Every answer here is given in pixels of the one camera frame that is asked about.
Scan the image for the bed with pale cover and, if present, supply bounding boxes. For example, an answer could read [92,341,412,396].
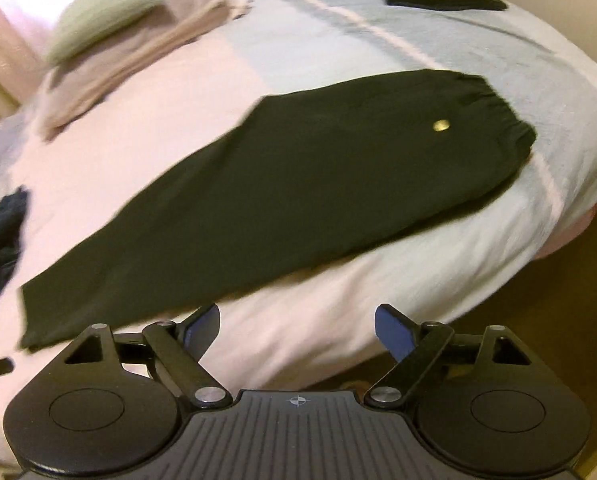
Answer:
[0,0,597,466]

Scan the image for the black pants gold button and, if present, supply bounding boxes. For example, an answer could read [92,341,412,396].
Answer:
[18,69,537,352]

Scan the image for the green checked pillow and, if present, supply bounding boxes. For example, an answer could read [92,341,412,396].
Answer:
[46,0,172,66]

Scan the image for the pink folded blanket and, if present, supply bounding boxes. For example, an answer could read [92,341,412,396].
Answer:
[37,0,254,141]

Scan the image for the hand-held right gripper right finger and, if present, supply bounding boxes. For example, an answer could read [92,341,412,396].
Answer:
[365,304,532,407]

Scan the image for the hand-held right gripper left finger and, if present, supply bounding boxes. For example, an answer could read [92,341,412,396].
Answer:
[63,304,232,407]

